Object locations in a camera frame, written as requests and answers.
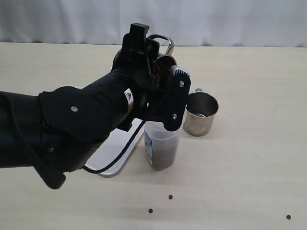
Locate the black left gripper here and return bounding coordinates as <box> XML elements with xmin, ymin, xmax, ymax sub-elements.
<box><xmin>111</xmin><ymin>23</ymin><xmax>191</xmax><ymax>131</ymax></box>

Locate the steel mug with kibble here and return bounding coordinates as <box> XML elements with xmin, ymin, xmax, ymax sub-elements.
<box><xmin>148</xmin><ymin>34</ymin><xmax>177</xmax><ymax>88</ymax></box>
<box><xmin>183</xmin><ymin>88</ymin><xmax>219</xmax><ymax>137</ymax></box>

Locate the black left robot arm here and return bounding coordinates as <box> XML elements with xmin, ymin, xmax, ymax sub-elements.
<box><xmin>0</xmin><ymin>23</ymin><xmax>191</xmax><ymax>189</ymax></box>

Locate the translucent plastic jug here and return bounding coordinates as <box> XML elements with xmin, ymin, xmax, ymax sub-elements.
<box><xmin>143</xmin><ymin>113</ymin><xmax>186</xmax><ymax>171</ymax></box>

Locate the white backdrop curtain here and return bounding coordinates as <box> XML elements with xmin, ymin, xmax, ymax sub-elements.
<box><xmin>0</xmin><ymin>0</ymin><xmax>307</xmax><ymax>47</ymax></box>

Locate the white plastic tray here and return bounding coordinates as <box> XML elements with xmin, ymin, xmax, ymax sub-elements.
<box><xmin>85</xmin><ymin>119</ymin><xmax>143</xmax><ymax>177</ymax></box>

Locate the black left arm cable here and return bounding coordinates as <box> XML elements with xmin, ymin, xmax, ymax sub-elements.
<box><xmin>83</xmin><ymin>95</ymin><xmax>166</xmax><ymax>174</ymax></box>

